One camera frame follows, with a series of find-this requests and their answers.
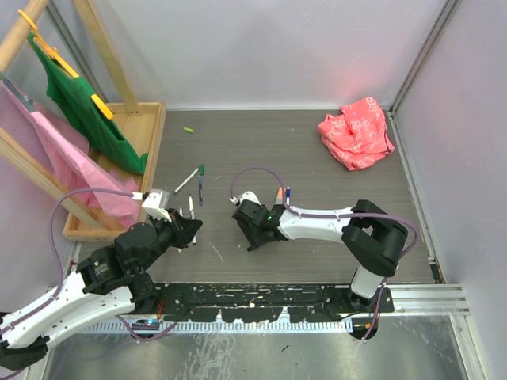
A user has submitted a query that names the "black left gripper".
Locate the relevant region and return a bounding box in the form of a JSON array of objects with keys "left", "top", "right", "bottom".
[{"left": 137, "top": 207, "right": 202, "bottom": 273}]

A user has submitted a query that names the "white pen with black end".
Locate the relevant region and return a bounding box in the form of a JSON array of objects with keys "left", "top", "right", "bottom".
[{"left": 189, "top": 194, "right": 197, "bottom": 245}]

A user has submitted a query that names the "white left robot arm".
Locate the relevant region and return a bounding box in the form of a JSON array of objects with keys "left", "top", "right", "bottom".
[{"left": 1, "top": 209, "right": 203, "bottom": 371}]

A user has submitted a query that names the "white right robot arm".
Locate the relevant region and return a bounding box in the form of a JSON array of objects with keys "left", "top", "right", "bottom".
[{"left": 232, "top": 199, "right": 409, "bottom": 312}]

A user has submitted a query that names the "dark blue pen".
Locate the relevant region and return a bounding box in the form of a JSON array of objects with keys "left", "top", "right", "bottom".
[{"left": 198, "top": 175, "right": 204, "bottom": 206}]

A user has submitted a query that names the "white marker with green end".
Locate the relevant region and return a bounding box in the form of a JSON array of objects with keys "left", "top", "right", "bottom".
[{"left": 173, "top": 167, "right": 200, "bottom": 194}]

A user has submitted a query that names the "wooden rack base tray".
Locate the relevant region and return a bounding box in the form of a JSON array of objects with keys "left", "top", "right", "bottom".
[{"left": 63, "top": 101, "right": 166, "bottom": 241}]

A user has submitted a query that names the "coral patterned cloth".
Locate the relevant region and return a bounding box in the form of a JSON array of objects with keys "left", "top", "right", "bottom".
[{"left": 318, "top": 97, "right": 395, "bottom": 171}]

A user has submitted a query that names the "pink cloth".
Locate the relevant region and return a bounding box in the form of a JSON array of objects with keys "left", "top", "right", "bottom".
[{"left": 0, "top": 85, "right": 142, "bottom": 222}]

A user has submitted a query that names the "green cloth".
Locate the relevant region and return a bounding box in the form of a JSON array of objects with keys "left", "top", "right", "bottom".
[{"left": 27, "top": 33, "right": 148, "bottom": 175}]

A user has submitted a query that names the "blue-grey clothes hanger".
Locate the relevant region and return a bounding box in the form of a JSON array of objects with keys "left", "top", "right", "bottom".
[{"left": 0, "top": 72, "right": 36, "bottom": 112}]

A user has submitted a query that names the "yellow clothes hanger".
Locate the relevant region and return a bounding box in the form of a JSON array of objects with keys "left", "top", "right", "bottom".
[{"left": 18, "top": 9, "right": 113, "bottom": 120}]

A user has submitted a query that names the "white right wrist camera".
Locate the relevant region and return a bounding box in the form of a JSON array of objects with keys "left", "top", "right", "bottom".
[{"left": 229, "top": 191, "right": 261, "bottom": 207}]

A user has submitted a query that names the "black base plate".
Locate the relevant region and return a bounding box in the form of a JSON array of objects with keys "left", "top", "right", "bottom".
[{"left": 133, "top": 283, "right": 393, "bottom": 323}]

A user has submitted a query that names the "grey slotted cable duct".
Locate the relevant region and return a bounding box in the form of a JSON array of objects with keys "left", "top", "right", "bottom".
[{"left": 78, "top": 318, "right": 353, "bottom": 335}]

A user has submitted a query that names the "wooden rack frame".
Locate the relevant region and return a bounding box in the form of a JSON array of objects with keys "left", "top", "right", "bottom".
[{"left": 1, "top": 12, "right": 148, "bottom": 228}]

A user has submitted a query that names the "aluminium frame post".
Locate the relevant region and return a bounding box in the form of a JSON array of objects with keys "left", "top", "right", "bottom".
[{"left": 389, "top": 0, "right": 462, "bottom": 116}]

